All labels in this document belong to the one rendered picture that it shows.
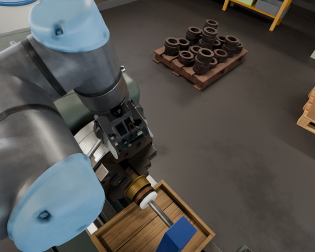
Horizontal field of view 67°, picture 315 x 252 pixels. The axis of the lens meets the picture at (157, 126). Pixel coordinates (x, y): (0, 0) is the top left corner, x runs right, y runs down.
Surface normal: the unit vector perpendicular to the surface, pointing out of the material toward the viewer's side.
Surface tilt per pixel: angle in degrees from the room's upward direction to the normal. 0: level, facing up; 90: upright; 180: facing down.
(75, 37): 93
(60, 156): 21
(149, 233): 0
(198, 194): 0
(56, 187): 3
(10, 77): 10
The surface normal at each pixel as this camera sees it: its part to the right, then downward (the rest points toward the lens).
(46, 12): -0.11, -0.46
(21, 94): 0.30, -0.72
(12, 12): 0.33, 0.77
